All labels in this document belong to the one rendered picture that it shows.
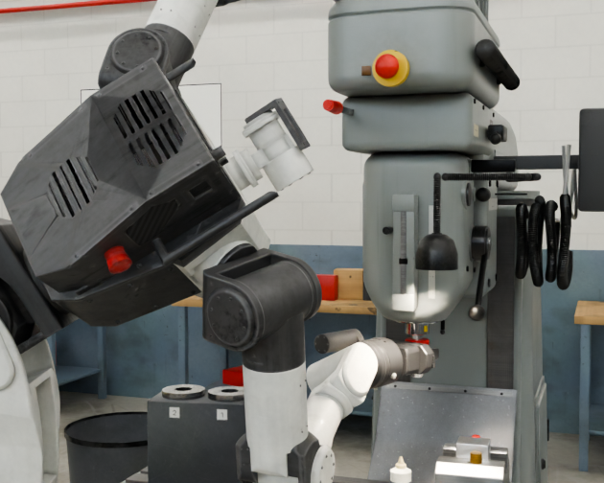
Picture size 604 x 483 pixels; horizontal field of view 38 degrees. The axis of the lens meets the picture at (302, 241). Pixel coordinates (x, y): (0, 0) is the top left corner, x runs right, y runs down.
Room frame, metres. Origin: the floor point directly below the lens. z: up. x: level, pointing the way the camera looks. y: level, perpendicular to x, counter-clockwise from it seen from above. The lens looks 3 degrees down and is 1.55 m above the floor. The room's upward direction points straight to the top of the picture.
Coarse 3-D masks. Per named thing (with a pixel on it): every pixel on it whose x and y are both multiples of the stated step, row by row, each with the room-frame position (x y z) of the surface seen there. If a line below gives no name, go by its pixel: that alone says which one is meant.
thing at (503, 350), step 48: (528, 192) 2.11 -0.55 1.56; (528, 288) 2.02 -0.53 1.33; (384, 336) 2.09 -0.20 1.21; (432, 336) 2.05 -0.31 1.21; (480, 336) 2.01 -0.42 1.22; (528, 336) 2.01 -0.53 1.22; (480, 384) 2.01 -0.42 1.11; (528, 384) 2.00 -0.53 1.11; (528, 432) 2.00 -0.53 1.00; (528, 480) 2.00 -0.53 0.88
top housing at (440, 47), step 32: (352, 0) 1.51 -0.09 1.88; (384, 0) 1.48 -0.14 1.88; (416, 0) 1.47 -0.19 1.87; (448, 0) 1.45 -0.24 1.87; (352, 32) 1.50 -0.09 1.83; (384, 32) 1.48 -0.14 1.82; (416, 32) 1.46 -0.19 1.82; (448, 32) 1.45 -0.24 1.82; (480, 32) 1.55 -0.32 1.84; (352, 64) 1.50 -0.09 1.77; (416, 64) 1.46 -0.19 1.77; (448, 64) 1.45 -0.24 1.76; (352, 96) 1.61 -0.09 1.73; (480, 96) 1.65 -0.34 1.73
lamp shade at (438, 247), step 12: (420, 240) 1.49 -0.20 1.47; (432, 240) 1.47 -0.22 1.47; (444, 240) 1.47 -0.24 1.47; (420, 252) 1.47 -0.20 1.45; (432, 252) 1.46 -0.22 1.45; (444, 252) 1.46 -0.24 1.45; (456, 252) 1.48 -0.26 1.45; (420, 264) 1.47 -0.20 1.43; (432, 264) 1.46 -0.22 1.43; (444, 264) 1.46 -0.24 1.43; (456, 264) 1.47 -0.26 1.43
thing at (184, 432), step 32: (192, 384) 1.86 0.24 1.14; (160, 416) 1.76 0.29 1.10; (192, 416) 1.75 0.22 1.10; (224, 416) 1.74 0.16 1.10; (160, 448) 1.76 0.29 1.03; (192, 448) 1.75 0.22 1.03; (224, 448) 1.74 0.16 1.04; (160, 480) 1.76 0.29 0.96; (192, 480) 1.75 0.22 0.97; (224, 480) 1.74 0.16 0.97
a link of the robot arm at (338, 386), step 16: (352, 352) 1.46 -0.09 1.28; (368, 352) 1.49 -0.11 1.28; (352, 368) 1.44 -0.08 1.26; (368, 368) 1.47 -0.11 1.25; (320, 384) 1.44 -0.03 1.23; (336, 384) 1.42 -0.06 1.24; (352, 384) 1.42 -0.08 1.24; (368, 384) 1.45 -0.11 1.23; (336, 400) 1.42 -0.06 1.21; (352, 400) 1.42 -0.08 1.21
